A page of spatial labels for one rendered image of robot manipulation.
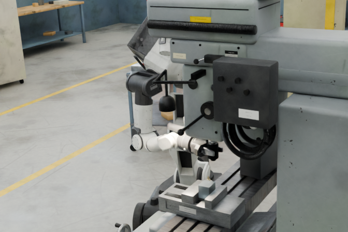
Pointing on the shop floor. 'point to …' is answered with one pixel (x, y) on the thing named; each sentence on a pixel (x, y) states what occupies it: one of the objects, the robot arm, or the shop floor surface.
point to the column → (312, 164)
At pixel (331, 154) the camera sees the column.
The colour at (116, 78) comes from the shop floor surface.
